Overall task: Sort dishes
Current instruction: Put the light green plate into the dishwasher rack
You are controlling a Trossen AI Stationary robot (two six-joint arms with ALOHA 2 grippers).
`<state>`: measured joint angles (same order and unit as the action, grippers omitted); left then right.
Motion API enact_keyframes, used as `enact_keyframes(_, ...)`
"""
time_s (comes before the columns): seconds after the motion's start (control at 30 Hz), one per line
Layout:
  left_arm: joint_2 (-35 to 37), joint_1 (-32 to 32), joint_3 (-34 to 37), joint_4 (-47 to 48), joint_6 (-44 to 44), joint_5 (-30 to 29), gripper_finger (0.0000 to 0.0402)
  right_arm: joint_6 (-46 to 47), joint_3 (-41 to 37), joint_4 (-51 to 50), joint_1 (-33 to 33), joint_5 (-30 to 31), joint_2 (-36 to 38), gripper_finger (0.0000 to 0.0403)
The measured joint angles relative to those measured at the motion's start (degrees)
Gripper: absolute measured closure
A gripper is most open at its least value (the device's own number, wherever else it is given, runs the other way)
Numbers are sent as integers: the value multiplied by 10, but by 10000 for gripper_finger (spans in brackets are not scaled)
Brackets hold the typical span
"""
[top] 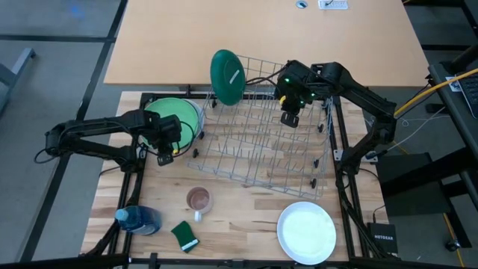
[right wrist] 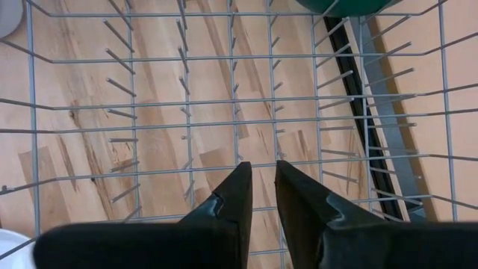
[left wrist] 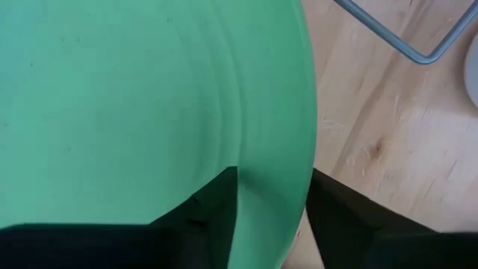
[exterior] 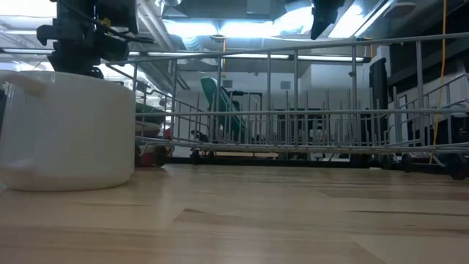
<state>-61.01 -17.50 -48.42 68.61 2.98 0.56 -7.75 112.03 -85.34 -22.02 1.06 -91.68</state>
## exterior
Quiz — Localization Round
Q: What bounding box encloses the dark green plate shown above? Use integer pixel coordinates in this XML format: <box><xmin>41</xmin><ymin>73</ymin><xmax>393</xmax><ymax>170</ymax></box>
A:
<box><xmin>135</xmin><ymin>102</ymin><xmax>166</xmax><ymax>125</ymax></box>

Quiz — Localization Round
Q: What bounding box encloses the light green plate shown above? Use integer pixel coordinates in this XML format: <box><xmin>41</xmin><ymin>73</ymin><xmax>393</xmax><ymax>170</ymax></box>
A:
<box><xmin>199</xmin><ymin>76</ymin><xmax>245</xmax><ymax>142</ymax></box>

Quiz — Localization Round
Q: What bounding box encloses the ceiling light panel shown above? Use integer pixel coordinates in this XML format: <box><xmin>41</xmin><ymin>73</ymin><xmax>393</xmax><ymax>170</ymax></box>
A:
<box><xmin>0</xmin><ymin>0</ymin><xmax>58</xmax><ymax>18</ymax></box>
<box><xmin>328</xmin><ymin>0</ymin><xmax>395</xmax><ymax>40</ymax></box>
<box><xmin>163</xmin><ymin>9</ymin><xmax>312</xmax><ymax>40</ymax></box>

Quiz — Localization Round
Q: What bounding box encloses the white mug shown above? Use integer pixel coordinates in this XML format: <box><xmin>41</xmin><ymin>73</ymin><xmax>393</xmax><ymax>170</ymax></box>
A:
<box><xmin>0</xmin><ymin>70</ymin><xmax>136</xmax><ymax>192</ymax></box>

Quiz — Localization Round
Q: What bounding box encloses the grey wire dish rack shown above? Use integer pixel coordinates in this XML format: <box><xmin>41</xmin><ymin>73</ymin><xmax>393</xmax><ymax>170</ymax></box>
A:
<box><xmin>106</xmin><ymin>32</ymin><xmax>469</xmax><ymax>180</ymax></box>

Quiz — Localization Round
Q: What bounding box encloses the black aluminium frame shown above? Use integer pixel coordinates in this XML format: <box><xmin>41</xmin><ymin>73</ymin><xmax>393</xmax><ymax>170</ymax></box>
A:
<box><xmin>166</xmin><ymin>155</ymin><xmax>469</xmax><ymax>173</ymax></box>

